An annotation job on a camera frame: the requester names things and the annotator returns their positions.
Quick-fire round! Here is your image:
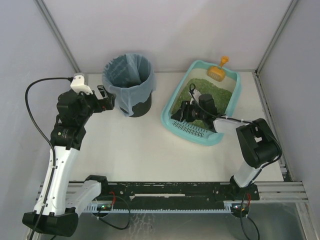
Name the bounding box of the black trash bin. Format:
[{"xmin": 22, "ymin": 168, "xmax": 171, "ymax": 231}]
[{"xmin": 118, "ymin": 75, "xmax": 155, "ymax": 118}]

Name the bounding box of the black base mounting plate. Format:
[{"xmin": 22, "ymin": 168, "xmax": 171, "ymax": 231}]
[{"xmin": 100, "ymin": 182, "xmax": 260, "ymax": 204}]

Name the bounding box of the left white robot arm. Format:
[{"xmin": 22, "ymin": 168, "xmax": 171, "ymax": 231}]
[{"xmin": 22, "ymin": 84, "xmax": 114, "ymax": 237}]

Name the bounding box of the base black cable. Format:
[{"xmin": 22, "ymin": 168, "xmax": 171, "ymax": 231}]
[
  {"xmin": 232, "ymin": 192, "xmax": 260, "ymax": 240},
  {"xmin": 96, "ymin": 194, "xmax": 131, "ymax": 230}
]

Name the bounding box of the green cat litter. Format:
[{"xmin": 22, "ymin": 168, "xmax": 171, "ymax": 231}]
[{"xmin": 171, "ymin": 78, "xmax": 233, "ymax": 131}]

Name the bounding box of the blue slotted cable duct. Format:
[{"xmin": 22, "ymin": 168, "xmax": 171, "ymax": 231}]
[{"xmin": 84, "ymin": 198, "xmax": 241, "ymax": 214}]

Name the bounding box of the blue plastic bin liner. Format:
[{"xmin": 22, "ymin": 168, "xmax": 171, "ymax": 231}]
[{"xmin": 102, "ymin": 53, "xmax": 156, "ymax": 118}]

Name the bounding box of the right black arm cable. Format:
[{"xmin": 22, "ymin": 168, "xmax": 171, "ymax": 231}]
[{"xmin": 188, "ymin": 83, "xmax": 282, "ymax": 171}]

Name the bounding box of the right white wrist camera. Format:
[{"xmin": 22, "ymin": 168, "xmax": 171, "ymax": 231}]
[{"xmin": 190, "ymin": 89, "xmax": 202, "ymax": 104}]

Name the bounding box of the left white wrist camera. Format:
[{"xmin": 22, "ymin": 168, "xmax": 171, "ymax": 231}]
[{"xmin": 70, "ymin": 73, "xmax": 93, "ymax": 95}]

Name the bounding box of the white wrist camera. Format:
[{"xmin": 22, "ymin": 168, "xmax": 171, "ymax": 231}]
[
  {"xmin": 70, "ymin": 73, "xmax": 93, "ymax": 95},
  {"xmin": 190, "ymin": 89, "xmax": 202, "ymax": 104}
]

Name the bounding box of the teal litter box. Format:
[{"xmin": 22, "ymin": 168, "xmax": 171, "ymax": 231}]
[{"xmin": 160, "ymin": 60, "xmax": 242, "ymax": 146}]

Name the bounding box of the orange litter scoop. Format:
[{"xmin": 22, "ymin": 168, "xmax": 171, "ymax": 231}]
[{"xmin": 207, "ymin": 56, "xmax": 229, "ymax": 82}]

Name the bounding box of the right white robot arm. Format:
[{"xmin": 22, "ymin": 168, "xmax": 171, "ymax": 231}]
[{"xmin": 171, "ymin": 91, "xmax": 283, "ymax": 194}]

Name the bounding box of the left base black cable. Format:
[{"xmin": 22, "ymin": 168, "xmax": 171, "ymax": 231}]
[{"xmin": 96, "ymin": 194, "xmax": 131, "ymax": 230}]

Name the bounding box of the right base black cable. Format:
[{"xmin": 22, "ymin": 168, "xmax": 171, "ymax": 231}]
[{"xmin": 232, "ymin": 192, "xmax": 260, "ymax": 240}]

